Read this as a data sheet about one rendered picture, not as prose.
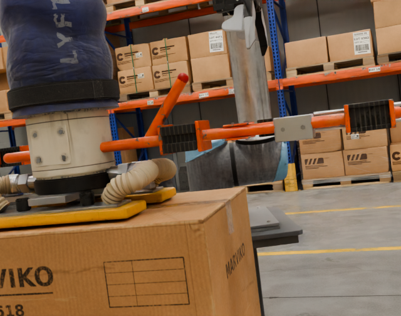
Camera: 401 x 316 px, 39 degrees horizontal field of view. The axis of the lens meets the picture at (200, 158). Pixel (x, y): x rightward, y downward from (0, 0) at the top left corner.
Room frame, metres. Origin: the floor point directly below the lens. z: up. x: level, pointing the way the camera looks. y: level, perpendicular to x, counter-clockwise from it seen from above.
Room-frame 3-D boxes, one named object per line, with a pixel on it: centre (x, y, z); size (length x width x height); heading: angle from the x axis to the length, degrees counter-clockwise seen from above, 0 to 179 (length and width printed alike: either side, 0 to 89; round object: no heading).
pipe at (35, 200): (1.19, 0.27, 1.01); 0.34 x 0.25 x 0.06; 74
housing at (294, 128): (1.06, -0.18, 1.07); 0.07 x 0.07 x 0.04; 74
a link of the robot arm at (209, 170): (1.93, -0.03, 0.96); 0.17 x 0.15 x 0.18; 85
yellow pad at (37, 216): (1.10, 0.29, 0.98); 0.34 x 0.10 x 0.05; 74
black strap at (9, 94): (1.19, 0.26, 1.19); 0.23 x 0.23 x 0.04
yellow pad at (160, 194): (1.28, 0.24, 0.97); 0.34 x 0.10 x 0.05; 74
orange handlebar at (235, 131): (1.25, 0.04, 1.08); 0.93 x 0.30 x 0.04; 74
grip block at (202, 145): (1.12, 0.02, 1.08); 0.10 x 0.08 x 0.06; 164
